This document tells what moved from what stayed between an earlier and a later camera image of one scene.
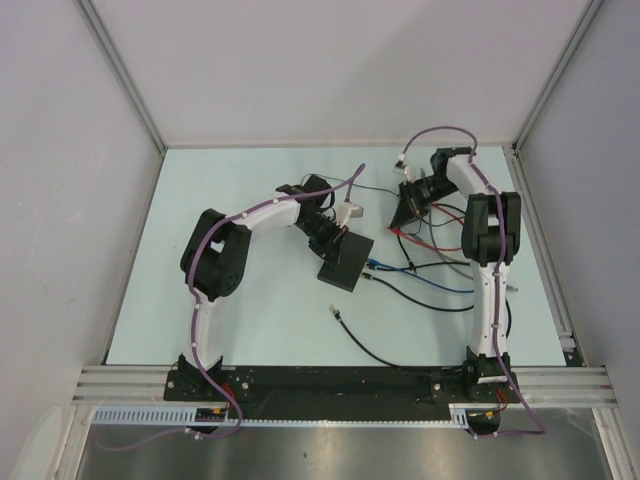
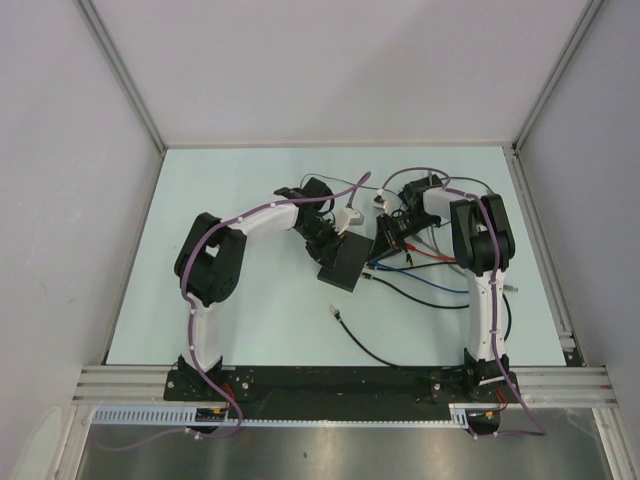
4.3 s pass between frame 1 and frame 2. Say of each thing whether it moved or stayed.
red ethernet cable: moved
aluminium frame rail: stayed
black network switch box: stayed
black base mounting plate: stayed
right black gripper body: moved
